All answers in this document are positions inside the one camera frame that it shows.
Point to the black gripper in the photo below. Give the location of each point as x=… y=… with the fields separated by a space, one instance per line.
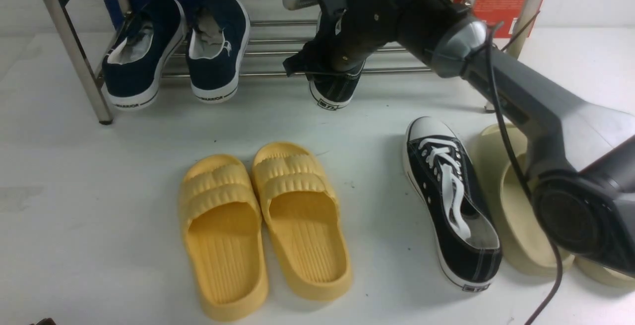
x=366 y=26

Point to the black canvas sneaker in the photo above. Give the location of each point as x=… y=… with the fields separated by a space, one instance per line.
x=334 y=92
x=441 y=173

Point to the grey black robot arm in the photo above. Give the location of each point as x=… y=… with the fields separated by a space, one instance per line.
x=581 y=154

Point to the right navy canvas shoe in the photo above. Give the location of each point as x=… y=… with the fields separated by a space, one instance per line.
x=217 y=43

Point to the navy canvas shoe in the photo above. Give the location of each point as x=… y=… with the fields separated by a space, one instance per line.
x=217 y=43
x=133 y=67

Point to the stainless steel shoe rack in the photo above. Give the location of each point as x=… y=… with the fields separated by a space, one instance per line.
x=74 y=52

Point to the left navy canvas shoe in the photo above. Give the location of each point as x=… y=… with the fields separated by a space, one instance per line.
x=133 y=67

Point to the right yellow rubber slipper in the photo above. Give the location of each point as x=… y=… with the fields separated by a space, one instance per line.
x=302 y=213

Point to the yellow rubber slipper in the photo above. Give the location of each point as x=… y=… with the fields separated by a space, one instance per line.
x=302 y=213
x=221 y=223

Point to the left yellow rubber slipper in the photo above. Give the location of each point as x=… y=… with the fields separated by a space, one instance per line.
x=221 y=223

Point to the left beige foam slide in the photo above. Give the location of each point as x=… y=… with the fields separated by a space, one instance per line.
x=524 y=244

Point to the beige foam slide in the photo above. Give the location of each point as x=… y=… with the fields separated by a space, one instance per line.
x=604 y=275
x=524 y=244

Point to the right beige foam slide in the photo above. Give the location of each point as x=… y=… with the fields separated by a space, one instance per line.
x=604 y=275

